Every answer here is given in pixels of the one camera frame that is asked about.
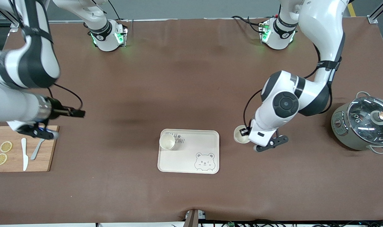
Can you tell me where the black left base cable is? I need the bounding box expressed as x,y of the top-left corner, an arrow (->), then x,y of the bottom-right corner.
232,15 -> 266,34

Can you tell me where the aluminium frame strut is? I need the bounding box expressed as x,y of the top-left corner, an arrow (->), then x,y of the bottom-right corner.
368,0 -> 383,24
0,3 -> 22,32

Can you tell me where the white plastic knife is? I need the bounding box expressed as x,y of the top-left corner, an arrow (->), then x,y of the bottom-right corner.
21,138 -> 29,172

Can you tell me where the black base cable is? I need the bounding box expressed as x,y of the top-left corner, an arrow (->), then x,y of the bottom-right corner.
232,15 -> 266,34
108,0 -> 129,22

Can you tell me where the bamboo cutting board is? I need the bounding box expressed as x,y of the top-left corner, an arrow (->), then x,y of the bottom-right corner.
0,125 -> 60,172

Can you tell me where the grey electric cooking pot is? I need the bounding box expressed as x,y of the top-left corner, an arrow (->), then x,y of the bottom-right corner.
331,91 -> 383,154

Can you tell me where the white IKEA cup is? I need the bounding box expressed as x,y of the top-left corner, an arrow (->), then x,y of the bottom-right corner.
159,134 -> 176,150
234,125 -> 251,144

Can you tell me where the glass pot lid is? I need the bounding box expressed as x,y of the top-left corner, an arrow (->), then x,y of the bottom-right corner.
347,96 -> 383,138

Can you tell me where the black right base cable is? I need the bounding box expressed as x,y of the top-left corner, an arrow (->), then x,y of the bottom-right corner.
108,0 -> 129,22

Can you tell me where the grey plastic knife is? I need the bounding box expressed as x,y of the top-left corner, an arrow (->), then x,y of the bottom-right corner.
30,138 -> 46,160

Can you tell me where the cream bear print tray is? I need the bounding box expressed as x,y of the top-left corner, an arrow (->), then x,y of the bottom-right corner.
157,129 -> 220,174

